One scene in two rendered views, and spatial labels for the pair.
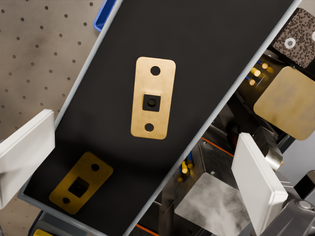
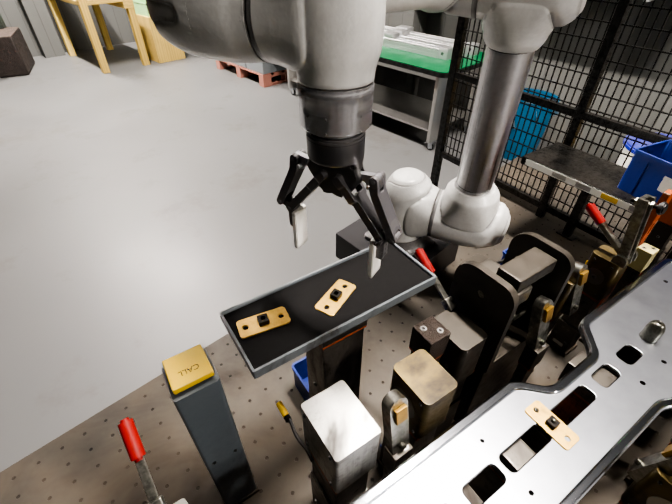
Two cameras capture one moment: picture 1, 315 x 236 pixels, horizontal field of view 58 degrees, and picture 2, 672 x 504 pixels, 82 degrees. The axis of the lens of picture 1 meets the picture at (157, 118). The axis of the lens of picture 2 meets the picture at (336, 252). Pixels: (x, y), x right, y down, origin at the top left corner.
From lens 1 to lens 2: 0.59 m
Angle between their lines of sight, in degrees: 69
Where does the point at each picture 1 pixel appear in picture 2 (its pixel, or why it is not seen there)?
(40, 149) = (301, 233)
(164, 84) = (346, 292)
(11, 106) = (158, 413)
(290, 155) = (425, 473)
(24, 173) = (298, 223)
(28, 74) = not seen: hidden behind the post
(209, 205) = (333, 410)
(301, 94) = (430, 369)
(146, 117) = (328, 302)
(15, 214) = not seen: outside the picture
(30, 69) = not seen: hidden behind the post
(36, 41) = (233, 372)
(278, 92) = (413, 361)
